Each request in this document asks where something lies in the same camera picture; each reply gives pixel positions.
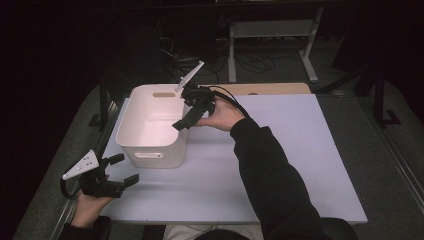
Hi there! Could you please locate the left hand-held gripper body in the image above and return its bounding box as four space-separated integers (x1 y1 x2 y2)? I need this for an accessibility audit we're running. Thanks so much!
62 149 125 199

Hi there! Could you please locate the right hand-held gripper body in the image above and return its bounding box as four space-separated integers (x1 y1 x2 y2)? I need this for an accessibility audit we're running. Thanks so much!
174 60 217 116

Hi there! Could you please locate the white plastic storage bin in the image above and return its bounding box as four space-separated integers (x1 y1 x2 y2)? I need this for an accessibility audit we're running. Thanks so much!
115 83 189 169

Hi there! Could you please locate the person's left hand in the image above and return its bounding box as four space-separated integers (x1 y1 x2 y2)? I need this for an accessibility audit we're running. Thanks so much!
71 193 116 229

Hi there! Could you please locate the person's right hand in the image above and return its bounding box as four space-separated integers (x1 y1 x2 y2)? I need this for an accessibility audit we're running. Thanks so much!
194 96 247 132

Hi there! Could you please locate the black metal stand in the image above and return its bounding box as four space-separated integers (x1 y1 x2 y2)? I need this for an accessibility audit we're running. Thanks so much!
314 58 403 129
87 75 112 132

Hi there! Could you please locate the person's lap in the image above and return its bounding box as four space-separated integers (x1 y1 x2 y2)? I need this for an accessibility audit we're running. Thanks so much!
162 223 264 240

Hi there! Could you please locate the white metal stand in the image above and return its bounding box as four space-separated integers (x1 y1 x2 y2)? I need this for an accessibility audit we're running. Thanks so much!
227 6 325 84

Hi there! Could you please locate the tangle of floor cables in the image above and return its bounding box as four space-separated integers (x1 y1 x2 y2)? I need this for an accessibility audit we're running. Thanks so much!
156 18 278 85

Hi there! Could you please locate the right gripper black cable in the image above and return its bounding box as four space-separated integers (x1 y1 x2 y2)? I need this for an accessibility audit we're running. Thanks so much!
208 85 250 119

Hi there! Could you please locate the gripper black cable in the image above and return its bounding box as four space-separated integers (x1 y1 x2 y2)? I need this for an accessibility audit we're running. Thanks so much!
59 179 82 201
208 85 250 119

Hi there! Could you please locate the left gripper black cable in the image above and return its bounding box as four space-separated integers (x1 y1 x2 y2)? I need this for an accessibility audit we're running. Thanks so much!
59 179 82 201

